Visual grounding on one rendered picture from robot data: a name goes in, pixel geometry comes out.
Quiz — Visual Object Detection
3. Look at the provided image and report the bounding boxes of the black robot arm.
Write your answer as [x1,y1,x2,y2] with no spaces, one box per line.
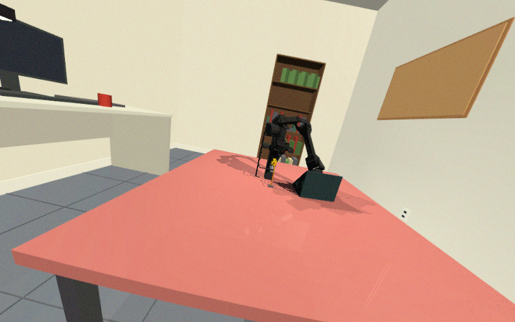
[265,114,325,173]

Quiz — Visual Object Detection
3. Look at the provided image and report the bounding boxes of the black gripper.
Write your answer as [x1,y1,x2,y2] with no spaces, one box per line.
[262,135,294,161]

